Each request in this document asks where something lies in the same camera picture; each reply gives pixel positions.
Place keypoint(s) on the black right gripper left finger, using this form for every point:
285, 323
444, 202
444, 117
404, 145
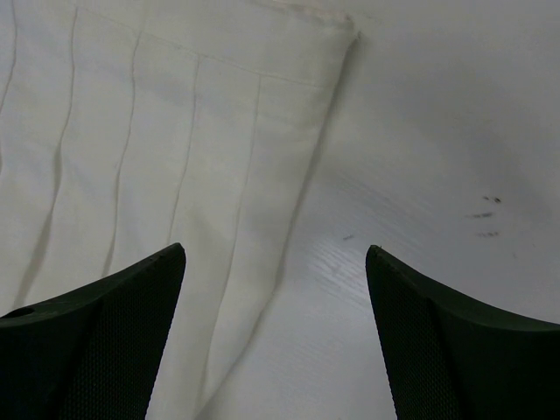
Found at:
94, 352

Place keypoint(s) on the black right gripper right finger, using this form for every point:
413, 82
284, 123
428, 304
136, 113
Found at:
450, 356

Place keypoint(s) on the white pleated skirt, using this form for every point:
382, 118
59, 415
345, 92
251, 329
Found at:
128, 126

